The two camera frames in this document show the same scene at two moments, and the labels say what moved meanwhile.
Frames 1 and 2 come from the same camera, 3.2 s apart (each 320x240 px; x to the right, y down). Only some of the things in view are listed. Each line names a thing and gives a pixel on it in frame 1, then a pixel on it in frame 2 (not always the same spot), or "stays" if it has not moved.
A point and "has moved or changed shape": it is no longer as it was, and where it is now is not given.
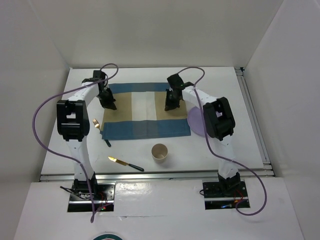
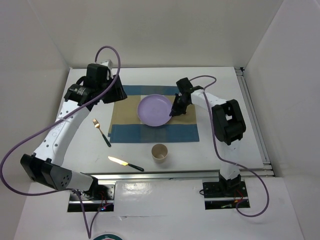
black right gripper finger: [172, 102] → [179, 106]
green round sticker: [108, 236] stays
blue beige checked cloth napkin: [140, 113] has moved or changed shape
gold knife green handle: [125, 163] stays
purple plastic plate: [195, 121] → [153, 110]
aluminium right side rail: [267, 169] stays
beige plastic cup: [159, 151] stays
